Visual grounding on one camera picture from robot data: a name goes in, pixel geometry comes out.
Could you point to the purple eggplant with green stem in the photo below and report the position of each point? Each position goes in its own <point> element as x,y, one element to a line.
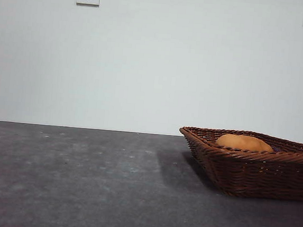
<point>276,150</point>

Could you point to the brown potato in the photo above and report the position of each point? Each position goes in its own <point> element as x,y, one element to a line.
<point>244,143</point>

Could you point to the brown wicker basket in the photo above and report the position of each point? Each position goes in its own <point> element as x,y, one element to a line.
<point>255,175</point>

